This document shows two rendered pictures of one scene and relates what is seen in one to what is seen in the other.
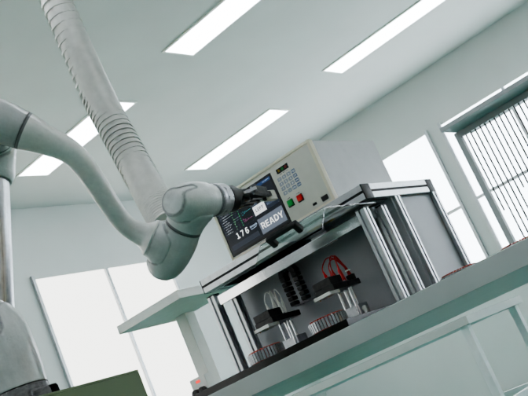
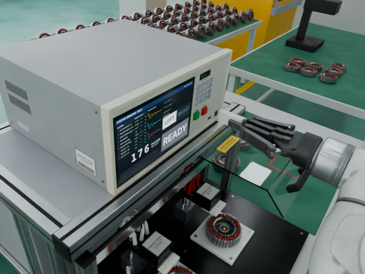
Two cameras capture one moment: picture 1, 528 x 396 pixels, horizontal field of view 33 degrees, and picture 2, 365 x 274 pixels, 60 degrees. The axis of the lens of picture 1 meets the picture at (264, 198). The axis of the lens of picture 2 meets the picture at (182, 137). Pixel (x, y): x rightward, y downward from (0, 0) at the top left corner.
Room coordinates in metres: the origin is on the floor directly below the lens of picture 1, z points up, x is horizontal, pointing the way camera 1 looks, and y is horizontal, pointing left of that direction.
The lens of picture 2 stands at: (2.63, 0.63, 1.59)
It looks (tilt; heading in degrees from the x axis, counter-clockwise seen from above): 35 degrees down; 269
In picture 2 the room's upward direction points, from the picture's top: 5 degrees clockwise
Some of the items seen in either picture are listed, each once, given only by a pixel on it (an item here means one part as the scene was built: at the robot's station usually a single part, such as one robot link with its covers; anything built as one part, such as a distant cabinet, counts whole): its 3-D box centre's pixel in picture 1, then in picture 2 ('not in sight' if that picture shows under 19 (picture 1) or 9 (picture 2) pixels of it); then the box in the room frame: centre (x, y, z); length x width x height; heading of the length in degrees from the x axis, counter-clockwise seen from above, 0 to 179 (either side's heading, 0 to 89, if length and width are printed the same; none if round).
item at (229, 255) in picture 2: not in sight; (222, 235); (2.46, -0.02, 0.78); 0.15 x 0.15 x 0.01; 56
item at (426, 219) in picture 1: (435, 243); not in sight; (2.68, -0.42, 0.91); 0.28 x 0.03 x 0.32; 146
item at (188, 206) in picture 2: (356, 315); (186, 207); (2.58, -0.11, 0.80); 0.08 x 0.05 x 0.06; 56
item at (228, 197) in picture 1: (217, 199); (329, 160); (2.32, 0.12, 1.21); 0.09 x 0.06 x 0.09; 56
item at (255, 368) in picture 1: (306, 351); (197, 261); (2.54, 0.07, 0.76); 0.64 x 0.47 x 0.02; 56
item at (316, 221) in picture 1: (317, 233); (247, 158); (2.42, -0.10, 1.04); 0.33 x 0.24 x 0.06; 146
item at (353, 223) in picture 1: (285, 262); (181, 182); (2.61, 0.02, 1.03); 0.62 x 0.01 x 0.03; 56
